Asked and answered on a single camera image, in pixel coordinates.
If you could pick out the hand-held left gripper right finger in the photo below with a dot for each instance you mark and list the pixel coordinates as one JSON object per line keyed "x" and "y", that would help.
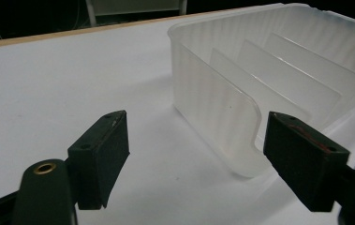
{"x": 306, "y": 162}

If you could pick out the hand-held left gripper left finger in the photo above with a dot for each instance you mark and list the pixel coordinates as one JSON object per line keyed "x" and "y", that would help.
{"x": 98, "y": 162}

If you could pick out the translucent white plastic organizer bin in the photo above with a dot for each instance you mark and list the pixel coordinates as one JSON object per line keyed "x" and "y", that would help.
{"x": 247, "y": 87}

